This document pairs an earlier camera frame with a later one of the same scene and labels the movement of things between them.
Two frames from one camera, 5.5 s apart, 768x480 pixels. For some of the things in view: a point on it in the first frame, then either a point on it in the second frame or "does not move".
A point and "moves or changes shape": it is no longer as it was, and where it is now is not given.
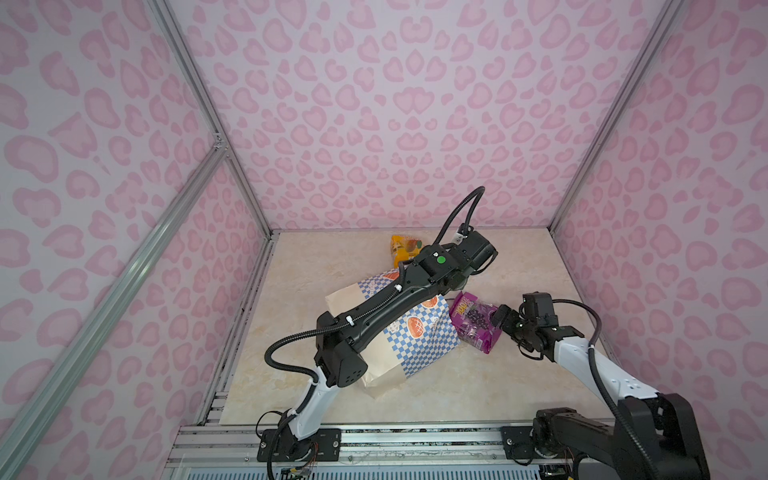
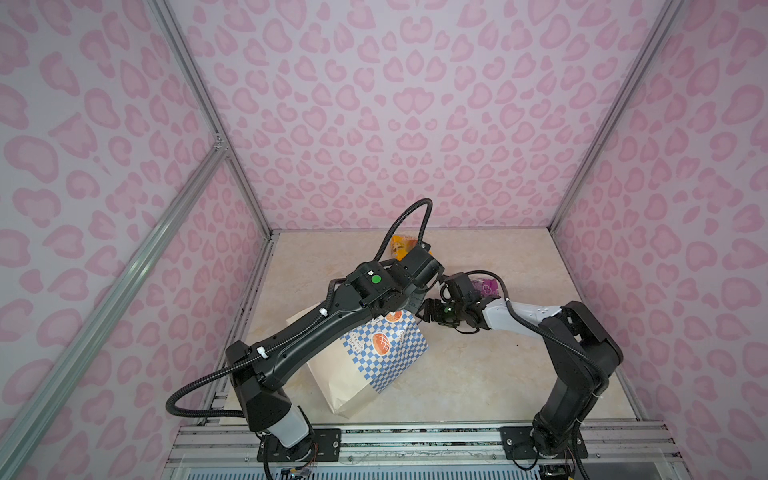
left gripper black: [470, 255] → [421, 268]
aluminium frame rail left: [170, 30] does not move
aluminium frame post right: [639, 68] does not move
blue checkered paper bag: [428, 338] moves or changes shape
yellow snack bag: [404, 249] does not move
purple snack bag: [472, 319] moves or changes shape
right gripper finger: [506, 319] → [431, 310]
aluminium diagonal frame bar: [49, 386] does not move
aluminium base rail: [218, 445] does not move
